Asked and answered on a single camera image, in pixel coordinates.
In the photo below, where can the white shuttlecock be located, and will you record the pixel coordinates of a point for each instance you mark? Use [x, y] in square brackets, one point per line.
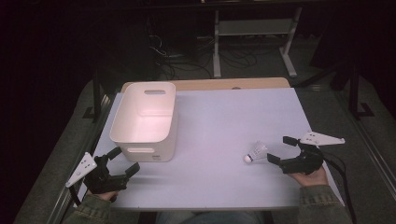
[257, 151]

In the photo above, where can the person's left hand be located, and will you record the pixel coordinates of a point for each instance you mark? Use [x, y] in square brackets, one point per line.
[106, 195]

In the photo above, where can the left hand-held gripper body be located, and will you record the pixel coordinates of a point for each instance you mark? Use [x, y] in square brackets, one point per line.
[104, 182]

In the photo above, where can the person's right hand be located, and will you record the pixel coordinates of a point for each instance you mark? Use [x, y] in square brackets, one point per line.
[313, 179]

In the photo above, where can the white plastic storage bin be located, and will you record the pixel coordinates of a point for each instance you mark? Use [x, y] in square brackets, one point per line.
[146, 124]

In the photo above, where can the white metal desk frame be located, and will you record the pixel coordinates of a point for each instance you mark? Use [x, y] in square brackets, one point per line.
[255, 27]

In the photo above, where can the wooden table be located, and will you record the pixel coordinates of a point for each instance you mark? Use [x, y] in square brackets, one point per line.
[211, 84]

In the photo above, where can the black metal stand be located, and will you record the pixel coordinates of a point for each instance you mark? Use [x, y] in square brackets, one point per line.
[355, 93]
[97, 93]

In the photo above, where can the white table cover sheet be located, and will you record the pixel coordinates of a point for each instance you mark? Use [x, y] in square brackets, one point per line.
[218, 130]

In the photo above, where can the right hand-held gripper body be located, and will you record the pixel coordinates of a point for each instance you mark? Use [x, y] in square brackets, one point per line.
[306, 163]

